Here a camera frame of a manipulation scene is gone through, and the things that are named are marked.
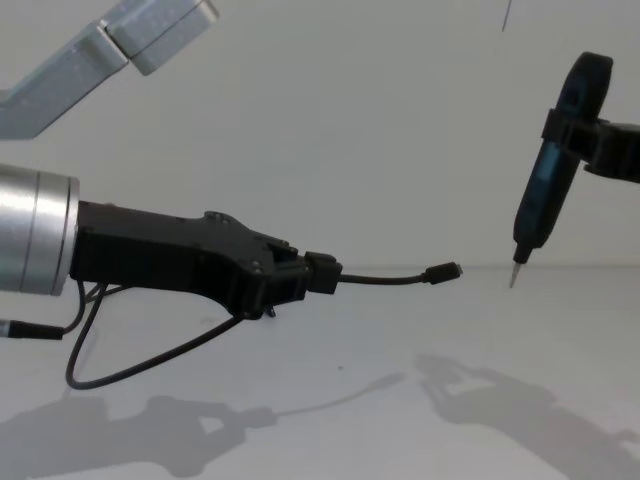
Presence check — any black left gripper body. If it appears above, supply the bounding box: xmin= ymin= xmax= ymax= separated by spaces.
xmin=69 ymin=199 xmax=295 ymax=322

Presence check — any black electric screwdriver tool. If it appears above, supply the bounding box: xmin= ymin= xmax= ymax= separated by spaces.
xmin=508 ymin=51 xmax=615 ymax=290

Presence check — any black cable with small plug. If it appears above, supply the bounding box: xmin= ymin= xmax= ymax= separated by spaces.
xmin=338 ymin=261 xmax=465 ymax=290

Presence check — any white table cloth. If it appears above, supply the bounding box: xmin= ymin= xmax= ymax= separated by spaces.
xmin=0 ymin=263 xmax=640 ymax=480

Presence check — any white curtain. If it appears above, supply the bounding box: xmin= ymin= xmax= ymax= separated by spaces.
xmin=0 ymin=0 xmax=640 ymax=274

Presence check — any thin dark robot cable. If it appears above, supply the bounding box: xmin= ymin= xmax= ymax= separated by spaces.
xmin=0 ymin=282 xmax=274 ymax=390

